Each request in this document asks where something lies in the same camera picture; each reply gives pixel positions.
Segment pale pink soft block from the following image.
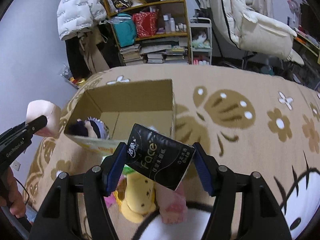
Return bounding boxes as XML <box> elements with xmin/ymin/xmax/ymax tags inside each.
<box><xmin>25</xmin><ymin>100</ymin><xmax>61</xmax><ymax>137</ymax></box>

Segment black Face tissue pack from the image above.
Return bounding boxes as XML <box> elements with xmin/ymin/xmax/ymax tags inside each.
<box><xmin>126</xmin><ymin>124</ymin><xmax>195</xmax><ymax>191</ymax></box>

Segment left hand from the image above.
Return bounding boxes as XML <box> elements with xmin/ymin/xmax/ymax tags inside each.
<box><xmin>5</xmin><ymin>167</ymin><xmax>26</xmax><ymax>218</ymax></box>

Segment green tissue pack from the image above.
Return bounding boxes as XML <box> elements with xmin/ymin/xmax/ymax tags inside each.
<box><xmin>112</xmin><ymin>160</ymin><xmax>135</xmax><ymax>176</ymax></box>

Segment magenta fuzzy plush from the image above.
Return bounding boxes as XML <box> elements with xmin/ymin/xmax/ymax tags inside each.
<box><xmin>104</xmin><ymin>175</ymin><xmax>125</xmax><ymax>208</ymax></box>

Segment yellow bear plush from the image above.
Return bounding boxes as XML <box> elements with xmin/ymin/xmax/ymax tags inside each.
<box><xmin>113</xmin><ymin>172</ymin><xmax>156</xmax><ymax>223</ymax></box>

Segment dark haired doll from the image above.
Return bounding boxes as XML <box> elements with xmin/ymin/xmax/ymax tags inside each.
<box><xmin>68</xmin><ymin>117</ymin><xmax>110</xmax><ymax>140</ymax></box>

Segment open cardboard box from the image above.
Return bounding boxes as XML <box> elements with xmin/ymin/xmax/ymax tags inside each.
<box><xmin>64</xmin><ymin>79</ymin><xmax>175</xmax><ymax>156</ymax></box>

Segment pink wrapped tissue pack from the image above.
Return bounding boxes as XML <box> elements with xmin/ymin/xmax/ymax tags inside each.
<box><xmin>155</xmin><ymin>182</ymin><xmax>188</xmax><ymax>224</ymax></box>

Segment snack bag pile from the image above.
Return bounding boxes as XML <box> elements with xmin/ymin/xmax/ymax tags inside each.
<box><xmin>60</xmin><ymin>64</ymin><xmax>86</xmax><ymax>89</ymax></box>

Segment white metal cart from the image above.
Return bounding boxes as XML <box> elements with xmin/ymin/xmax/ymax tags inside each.
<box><xmin>189</xmin><ymin>17</ymin><xmax>213</xmax><ymax>65</ymax></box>

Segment stack of books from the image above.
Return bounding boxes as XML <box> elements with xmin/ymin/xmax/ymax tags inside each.
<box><xmin>120</xmin><ymin>37</ymin><xmax>189</xmax><ymax>66</ymax></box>

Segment brown hanging garment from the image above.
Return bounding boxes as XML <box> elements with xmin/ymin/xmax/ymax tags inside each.
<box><xmin>79</xmin><ymin>27</ymin><xmax>110</xmax><ymax>74</ymax></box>

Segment teal bag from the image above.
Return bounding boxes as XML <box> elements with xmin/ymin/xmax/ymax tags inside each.
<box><xmin>111</xmin><ymin>13</ymin><xmax>137</xmax><ymax>48</ymax></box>

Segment cream coat on chair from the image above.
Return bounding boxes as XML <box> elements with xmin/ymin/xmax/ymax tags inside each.
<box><xmin>201</xmin><ymin>0</ymin><xmax>304</xmax><ymax>66</ymax></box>

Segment wooden shelf unit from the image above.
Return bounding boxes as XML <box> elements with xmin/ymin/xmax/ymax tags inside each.
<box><xmin>103</xmin><ymin>0</ymin><xmax>190</xmax><ymax>66</ymax></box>

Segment white bottles on shelf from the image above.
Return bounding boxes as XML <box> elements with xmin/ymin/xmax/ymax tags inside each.
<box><xmin>163</xmin><ymin>14</ymin><xmax>187</xmax><ymax>34</ymax></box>

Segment red patterned bag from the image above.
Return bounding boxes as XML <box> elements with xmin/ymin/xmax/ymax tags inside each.
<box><xmin>132</xmin><ymin>12</ymin><xmax>158</xmax><ymax>38</ymax></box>

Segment white puffer jacket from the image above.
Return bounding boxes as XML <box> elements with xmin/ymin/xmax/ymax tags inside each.
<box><xmin>57</xmin><ymin>0</ymin><xmax>107</xmax><ymax>41</ymax></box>

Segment wall socket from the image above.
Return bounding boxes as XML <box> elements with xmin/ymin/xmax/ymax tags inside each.
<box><xmin>10</xmin><ymin>160</ymin><xmax>21</xmax><ymax>171</ymax></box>

